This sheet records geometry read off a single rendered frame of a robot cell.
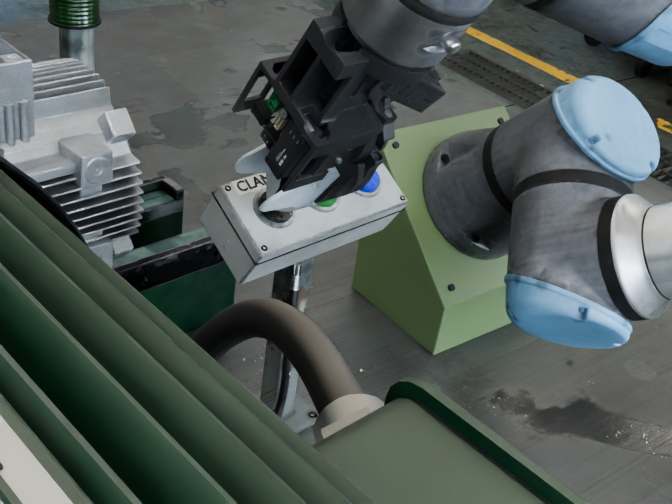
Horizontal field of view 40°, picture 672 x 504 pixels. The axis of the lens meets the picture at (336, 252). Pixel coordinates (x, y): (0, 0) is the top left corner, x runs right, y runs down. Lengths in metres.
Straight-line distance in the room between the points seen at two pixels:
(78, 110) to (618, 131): 0.50
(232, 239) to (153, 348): 0.60
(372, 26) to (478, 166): 0.48
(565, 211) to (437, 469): 0.71
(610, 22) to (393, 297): 0.60
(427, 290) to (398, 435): 0.85
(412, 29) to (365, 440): 0.38
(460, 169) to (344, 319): 0.22
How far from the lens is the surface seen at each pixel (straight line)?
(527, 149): 0.95
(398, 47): 0.55
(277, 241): 0.74
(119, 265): 0.94
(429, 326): 1.05
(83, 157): 0.80
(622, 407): 1.08
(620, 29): 0.56
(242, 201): 0.75
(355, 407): 0.24
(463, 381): 1.04
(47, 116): 0.84
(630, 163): 0.92
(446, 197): 1.03
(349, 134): 0.61
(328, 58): 0.56
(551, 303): 0.85
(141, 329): 0.16
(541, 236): 0.88
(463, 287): 1.05
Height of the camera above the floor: 1.44
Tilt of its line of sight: 32 degrees down
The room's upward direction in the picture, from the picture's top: 9 degrees clockwise
